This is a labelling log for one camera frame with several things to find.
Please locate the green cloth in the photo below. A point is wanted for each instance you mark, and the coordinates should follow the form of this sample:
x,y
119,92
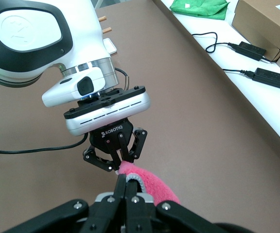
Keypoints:
x,y
200,8

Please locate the pink and grey towel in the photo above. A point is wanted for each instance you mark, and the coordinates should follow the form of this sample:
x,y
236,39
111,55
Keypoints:
x,y
154,184

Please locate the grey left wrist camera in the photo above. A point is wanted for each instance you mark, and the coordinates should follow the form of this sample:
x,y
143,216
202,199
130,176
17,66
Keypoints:
x,y
120,109

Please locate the large cardboard box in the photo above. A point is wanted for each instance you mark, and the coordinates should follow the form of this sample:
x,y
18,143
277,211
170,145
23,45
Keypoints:
x,y
264,21

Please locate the wooden rack rod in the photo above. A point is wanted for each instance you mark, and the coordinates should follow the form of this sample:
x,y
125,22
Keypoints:
x,y
102,19
106,30

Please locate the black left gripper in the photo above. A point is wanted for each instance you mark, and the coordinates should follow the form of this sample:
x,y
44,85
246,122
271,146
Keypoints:
x,y
110,139

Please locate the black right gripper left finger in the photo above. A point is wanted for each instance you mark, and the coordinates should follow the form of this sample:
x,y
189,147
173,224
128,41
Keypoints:
x,y
101,216

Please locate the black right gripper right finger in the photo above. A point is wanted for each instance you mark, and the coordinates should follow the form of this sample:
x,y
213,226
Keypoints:
x,y
174,216

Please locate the white rack base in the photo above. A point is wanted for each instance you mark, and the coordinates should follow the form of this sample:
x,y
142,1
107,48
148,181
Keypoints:
x,y
110,46

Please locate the black power adapter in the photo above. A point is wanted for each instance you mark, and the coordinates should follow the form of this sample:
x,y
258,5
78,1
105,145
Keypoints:
x,y
270,77
250,51

